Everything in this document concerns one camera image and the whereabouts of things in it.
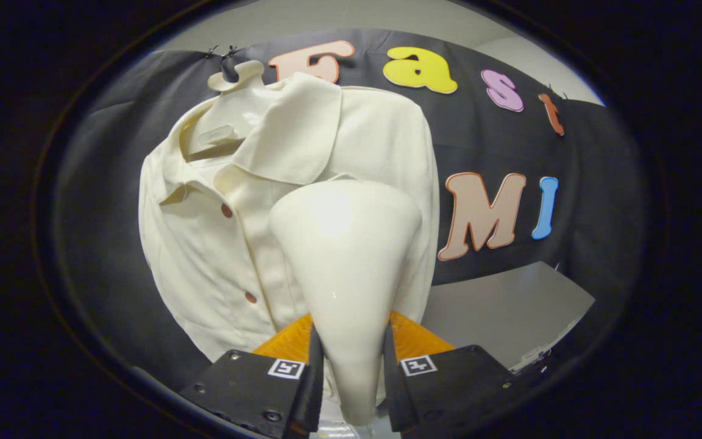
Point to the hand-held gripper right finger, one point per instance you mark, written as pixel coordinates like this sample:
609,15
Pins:
448,387

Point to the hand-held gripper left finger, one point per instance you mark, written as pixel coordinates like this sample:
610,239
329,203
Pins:
247,387

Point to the cream button-up shirt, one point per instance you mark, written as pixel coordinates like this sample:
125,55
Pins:
205,262

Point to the white garment steamer head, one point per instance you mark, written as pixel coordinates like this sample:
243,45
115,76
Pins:
345,262

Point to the grey cabinet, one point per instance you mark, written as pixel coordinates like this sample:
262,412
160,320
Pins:
509,311

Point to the black backdrop cloth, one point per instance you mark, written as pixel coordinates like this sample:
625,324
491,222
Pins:
497,134

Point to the white plastic hanger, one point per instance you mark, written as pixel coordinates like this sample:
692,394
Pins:
235,107

